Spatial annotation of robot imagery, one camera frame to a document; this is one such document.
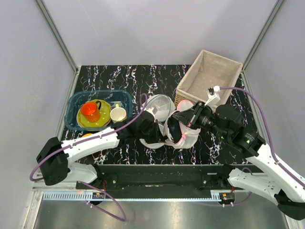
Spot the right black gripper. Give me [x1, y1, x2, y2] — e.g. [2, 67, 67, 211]
[173, 100, 229, 141]

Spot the black bra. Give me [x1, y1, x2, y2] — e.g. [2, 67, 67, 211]
[167, 117, 182, 144]

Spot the pink-trimmed mesh laundry bag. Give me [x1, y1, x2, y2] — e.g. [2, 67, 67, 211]
[163, 100, 201, 149]

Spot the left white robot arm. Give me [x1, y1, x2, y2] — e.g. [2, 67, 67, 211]
[36, 111, 167, 189]

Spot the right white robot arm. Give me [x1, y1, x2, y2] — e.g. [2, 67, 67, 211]
[173, 100, 305, 220]

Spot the grey-trimmed mesh laundry bag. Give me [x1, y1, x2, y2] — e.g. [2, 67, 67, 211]
[140, 94, 174, 149]

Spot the cream mug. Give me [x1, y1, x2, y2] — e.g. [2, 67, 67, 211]
[110, 107, 127, 124]

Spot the yellow-green plate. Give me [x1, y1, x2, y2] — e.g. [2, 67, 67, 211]
[77, 99, 111, 128]

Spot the wicker basket with liner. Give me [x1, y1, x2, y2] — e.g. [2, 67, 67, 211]
[174, 50, 243, 106]

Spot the orange mug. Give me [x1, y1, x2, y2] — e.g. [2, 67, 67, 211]
[81, 102, 101, 123]

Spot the teal plastic tub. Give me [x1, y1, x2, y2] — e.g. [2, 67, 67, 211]
[64, 90, 133, 132]

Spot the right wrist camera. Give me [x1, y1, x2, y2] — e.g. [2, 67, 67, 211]
[205, 86, 220, 107]

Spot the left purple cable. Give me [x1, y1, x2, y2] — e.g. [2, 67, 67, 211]
[29, 93, 148, 222]

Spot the purple cable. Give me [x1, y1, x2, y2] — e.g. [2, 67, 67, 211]
[219, 86, 305, 188]
[29, 93, 148, 222]

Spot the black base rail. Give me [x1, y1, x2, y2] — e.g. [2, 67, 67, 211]
[75, 164, 253, 200]

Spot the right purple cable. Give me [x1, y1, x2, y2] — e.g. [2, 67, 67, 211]
[219, 86, 305, 188]

